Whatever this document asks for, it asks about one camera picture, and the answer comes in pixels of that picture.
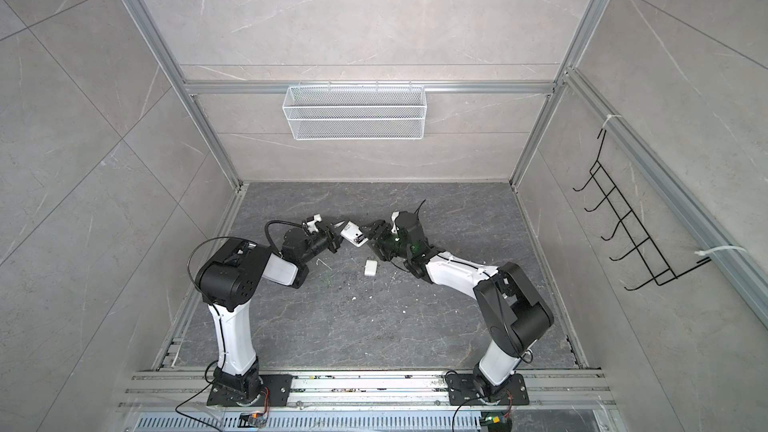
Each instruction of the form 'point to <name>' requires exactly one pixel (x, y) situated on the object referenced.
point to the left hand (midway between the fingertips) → (351, 214)
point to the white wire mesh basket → (355, 112)
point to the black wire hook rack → (661, 270)
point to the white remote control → (353, 234)
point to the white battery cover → (371, 267)
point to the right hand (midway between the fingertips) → (360, 232)
